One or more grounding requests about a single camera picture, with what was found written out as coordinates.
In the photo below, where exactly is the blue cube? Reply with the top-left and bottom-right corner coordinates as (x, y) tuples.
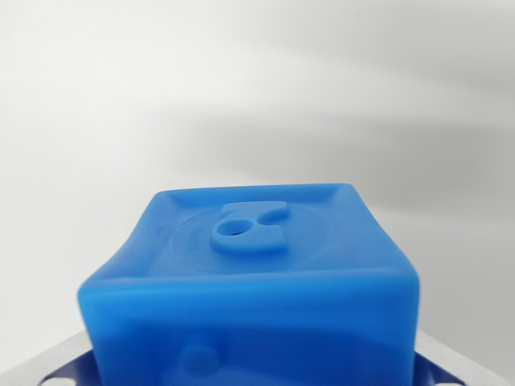
(76, 183), (420, 386)

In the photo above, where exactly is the black padded gripper right finger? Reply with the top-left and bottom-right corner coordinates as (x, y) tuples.
(413, 329), (515, 386)

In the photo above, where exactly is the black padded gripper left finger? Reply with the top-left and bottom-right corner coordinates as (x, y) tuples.
(0, 329), (100, 386)

